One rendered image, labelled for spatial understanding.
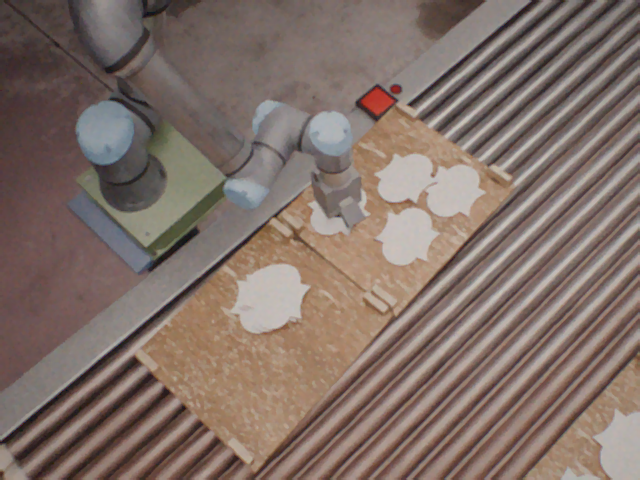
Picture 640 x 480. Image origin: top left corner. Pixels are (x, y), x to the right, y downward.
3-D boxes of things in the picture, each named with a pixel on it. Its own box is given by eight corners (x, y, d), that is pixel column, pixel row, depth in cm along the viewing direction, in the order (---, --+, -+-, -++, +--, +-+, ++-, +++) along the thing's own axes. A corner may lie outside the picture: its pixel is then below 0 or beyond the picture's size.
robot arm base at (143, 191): (88, 193, 164) (71, 169, 156) (130, 145, 170) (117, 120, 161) (138, 223, 160) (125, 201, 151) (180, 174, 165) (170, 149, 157)
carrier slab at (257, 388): (135, 357, 148) (133, 354, 147) (272, 222, 161) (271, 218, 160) (256, 473, 136) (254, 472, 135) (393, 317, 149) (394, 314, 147)
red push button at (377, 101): (359, 105, 175) (359, 101, 174) (377, 90, 177) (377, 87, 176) (377, 119, 173) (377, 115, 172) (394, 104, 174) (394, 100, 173)
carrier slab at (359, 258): (276, 220, 161) (276, 217, 160) (395, 108, 173) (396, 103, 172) (395, 318, 149) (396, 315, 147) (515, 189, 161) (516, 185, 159)
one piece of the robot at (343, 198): (335, 205, 138) (339, 243, 153) (374, 183, 140) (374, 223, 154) (304, 162, 143) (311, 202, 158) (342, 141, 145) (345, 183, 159)
